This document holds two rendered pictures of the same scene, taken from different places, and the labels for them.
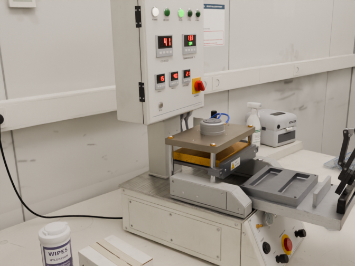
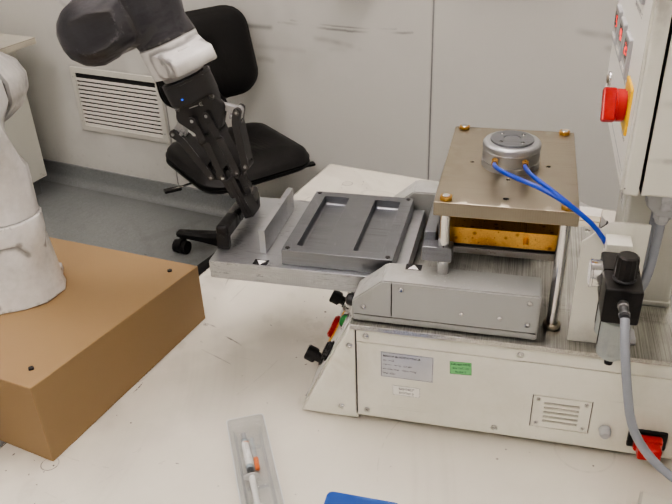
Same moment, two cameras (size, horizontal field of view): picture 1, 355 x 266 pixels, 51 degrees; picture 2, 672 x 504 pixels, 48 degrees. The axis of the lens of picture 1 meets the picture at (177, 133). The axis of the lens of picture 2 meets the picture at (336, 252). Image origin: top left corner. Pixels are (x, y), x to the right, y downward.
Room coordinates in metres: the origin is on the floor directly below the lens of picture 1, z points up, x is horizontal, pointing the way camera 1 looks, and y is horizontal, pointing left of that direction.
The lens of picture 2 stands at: (1.97, -0.68, 1.54)
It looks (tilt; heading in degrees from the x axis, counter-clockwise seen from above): 30 degrees down; 160
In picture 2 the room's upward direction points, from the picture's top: 2 degrees counter-clockwise
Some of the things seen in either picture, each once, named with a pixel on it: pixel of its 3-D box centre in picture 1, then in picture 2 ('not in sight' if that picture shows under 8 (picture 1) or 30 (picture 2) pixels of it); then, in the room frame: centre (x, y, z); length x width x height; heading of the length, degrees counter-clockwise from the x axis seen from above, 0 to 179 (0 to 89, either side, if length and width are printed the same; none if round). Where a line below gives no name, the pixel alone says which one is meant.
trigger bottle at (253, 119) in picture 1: (253, 124); not in sight; (1.98, -0.42, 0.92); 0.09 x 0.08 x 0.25; 46
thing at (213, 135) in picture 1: (207, 136); (531, 188); (1.19, -0.10, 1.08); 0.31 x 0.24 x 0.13; 145
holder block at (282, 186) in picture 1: (280, 183); (351, 229); (1.03, -0.30, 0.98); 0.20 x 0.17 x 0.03; 145
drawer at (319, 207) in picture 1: (296, 191); (322, 233); (1.00, -0.34, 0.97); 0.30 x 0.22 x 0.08; 55
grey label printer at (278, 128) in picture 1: (270, 126); not in sight; (2.09, -0.54, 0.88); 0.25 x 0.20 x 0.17; 37
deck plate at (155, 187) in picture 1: (203, 182); (522, 276); (1.18, -0.08, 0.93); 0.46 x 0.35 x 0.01; 55
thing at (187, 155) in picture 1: (213, 144); (506, 194); (1.17, -0.12, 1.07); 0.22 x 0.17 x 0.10; 145
